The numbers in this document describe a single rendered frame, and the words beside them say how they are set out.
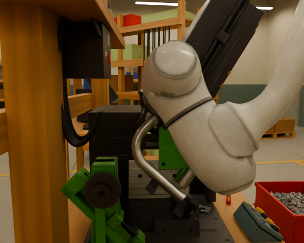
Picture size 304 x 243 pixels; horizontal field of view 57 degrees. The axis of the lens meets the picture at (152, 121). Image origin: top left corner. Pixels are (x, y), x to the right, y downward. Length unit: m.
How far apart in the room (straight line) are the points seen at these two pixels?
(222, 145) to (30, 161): 0.43
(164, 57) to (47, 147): 0.35
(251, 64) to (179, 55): 10.69
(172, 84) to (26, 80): 0.34
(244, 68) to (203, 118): 10.54
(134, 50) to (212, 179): 3.72
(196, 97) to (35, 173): 0.40
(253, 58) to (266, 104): 10.67
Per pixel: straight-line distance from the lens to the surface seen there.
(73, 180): 0.63
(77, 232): 0.96
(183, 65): 0.46
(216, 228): 0.93
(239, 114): 0.49
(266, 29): 11.53
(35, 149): 0.68
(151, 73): 0.47
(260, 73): 11.32
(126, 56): 4.16
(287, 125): 7.50
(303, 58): 0.55
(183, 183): 0.85
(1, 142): 0.68
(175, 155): 0.89
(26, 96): 0.67
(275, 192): 1.32
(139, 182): 0.90
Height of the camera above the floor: 1.34
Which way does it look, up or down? 8 degrees down
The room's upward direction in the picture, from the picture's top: straight up
